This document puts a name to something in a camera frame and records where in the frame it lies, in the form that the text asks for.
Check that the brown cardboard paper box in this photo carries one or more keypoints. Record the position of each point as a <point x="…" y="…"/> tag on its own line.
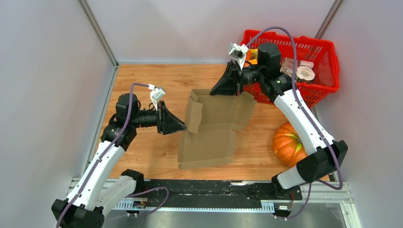
<point x="212" y="122"/>

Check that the orange pumpkin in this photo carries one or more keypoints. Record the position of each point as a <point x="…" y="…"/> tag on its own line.
<point x="287" y="145"/>

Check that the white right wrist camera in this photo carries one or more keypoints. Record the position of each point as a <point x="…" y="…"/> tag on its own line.
<point x="239" y="52"/>

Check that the aluminium frame rail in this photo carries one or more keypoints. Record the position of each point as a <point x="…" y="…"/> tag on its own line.
<point x="321" y="201"/>

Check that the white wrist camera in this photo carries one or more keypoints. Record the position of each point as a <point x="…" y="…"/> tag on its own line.
<point x="156" y="94"/>
<point x="239" y="52"/>

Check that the red plastic shopping basket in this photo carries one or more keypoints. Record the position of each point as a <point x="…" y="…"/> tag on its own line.
<point x="321" y="52"/>

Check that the white round tape roll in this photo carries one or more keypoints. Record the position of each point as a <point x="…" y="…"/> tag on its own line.
<point x="305" y="73"/>

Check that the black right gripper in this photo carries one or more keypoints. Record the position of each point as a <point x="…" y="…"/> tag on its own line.
<point x="231" y="82"/>

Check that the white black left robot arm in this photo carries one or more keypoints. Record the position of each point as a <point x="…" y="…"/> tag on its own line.
<point x="104" y="157"/>

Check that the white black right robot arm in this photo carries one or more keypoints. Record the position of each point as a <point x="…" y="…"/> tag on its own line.
<point x="324" y="153"/>

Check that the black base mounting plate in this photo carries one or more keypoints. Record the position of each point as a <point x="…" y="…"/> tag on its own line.
<point x="202" y="194"/>

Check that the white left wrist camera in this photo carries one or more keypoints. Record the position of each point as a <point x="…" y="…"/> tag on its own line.
<point x="156" y="94"/>

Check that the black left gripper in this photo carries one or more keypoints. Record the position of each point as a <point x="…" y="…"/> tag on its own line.
<point x="167" y="122"/>

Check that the orange snack box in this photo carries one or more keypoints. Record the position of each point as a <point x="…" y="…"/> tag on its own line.
<point x="252" y="54"/>

